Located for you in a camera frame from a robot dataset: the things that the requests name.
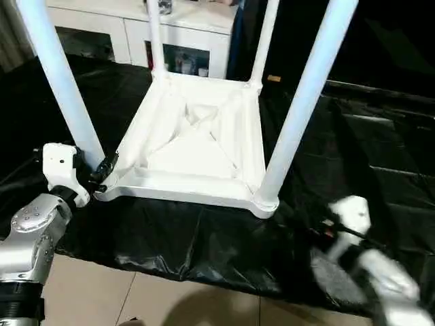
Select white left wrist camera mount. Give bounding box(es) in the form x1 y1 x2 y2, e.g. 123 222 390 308
42 142 92 209

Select grey curtain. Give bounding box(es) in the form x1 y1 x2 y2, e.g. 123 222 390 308
0 0 37 71

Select long black rod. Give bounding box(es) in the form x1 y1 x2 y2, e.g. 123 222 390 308
326 79 435 103

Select white cabinet with glass doors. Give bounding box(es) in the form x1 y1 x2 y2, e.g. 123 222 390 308
46 0 237 79

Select black work mat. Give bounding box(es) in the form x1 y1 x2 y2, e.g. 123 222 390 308
0 50 435 316

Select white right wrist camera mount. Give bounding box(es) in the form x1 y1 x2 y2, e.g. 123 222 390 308
326 195 372 262

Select white plastic stool seat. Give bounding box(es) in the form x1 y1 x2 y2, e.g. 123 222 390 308
94 71 280 220

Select white plastic table leg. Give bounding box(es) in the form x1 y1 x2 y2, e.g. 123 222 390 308
254 0 360 209
15 0 106 170
249 0 281 86
145 0 170 81

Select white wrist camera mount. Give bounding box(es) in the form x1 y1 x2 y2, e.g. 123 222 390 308
42 142 92 209
326 195 372 262

